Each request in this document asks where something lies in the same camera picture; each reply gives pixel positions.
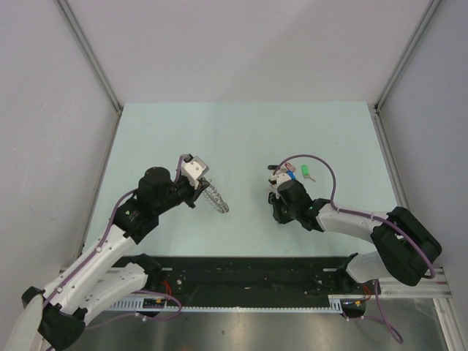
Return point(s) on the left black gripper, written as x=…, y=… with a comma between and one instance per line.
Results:
x=193, y=192

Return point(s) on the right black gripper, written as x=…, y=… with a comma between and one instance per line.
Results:
x=277, y=215

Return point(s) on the round metal keyring disc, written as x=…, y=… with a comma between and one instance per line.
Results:
x=214, y=198

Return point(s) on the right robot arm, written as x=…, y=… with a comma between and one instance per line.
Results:
x=404, y=247

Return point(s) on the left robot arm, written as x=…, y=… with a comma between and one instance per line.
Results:
x=79, y=294

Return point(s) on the blue tag key upper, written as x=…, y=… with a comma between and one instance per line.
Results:
x=292, y=175

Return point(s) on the red tag key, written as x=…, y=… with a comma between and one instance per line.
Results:
x=289, y=167

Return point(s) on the green tag key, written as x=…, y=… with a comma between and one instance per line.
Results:
x=306, y=174

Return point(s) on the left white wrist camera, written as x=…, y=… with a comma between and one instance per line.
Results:
x=194, y=169

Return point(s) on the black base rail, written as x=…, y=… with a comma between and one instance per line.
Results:
x=257, y=282

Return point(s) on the left aluminium frame post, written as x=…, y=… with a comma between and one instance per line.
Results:
x=83, y=43

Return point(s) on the aluminium frame post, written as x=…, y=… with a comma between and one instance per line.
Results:
x=83, y=43
x=412, y=44

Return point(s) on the right aluminium frame post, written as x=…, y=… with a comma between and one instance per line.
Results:
x=412, y=44

